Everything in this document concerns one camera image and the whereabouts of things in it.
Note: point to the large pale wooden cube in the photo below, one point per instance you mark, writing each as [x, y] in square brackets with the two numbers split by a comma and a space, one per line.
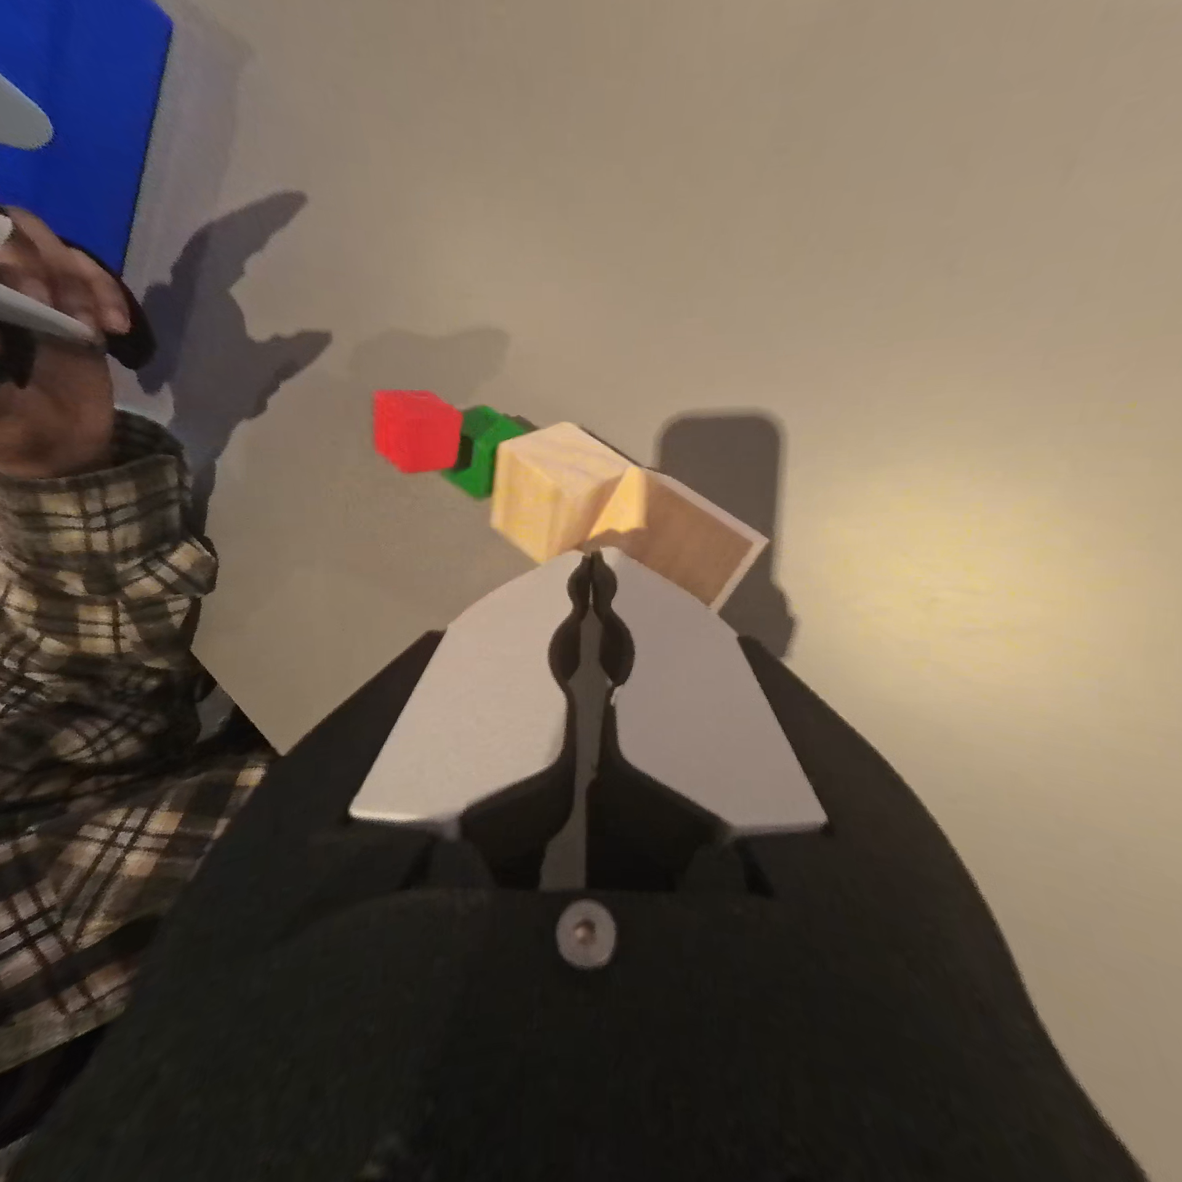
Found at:
[693, 544]

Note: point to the person's left hand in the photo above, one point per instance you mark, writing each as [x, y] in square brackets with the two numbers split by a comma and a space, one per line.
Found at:
[56, 425]

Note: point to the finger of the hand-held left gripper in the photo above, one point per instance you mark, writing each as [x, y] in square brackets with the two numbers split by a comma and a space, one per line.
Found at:
[19, 115]

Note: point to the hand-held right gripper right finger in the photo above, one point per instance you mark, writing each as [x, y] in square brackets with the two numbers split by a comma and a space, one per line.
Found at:
[703, 720]

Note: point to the medium pale wooden cube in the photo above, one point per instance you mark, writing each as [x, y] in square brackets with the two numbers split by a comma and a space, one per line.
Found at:
[545, 498]

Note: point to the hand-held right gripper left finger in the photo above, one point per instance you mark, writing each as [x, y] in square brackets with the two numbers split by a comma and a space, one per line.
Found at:
[481, 702]

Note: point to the person's left forearm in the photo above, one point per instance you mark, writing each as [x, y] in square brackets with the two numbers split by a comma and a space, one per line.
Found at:
[92, 646]

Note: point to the green wooden cube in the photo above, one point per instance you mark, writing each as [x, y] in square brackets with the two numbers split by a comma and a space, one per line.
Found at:
[481, 466]

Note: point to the blue plastic bin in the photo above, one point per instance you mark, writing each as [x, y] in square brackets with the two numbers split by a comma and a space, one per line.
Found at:
[92, 138]

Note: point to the small red wooden cube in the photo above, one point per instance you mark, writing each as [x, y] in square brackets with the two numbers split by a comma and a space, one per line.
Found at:
[416, 429]

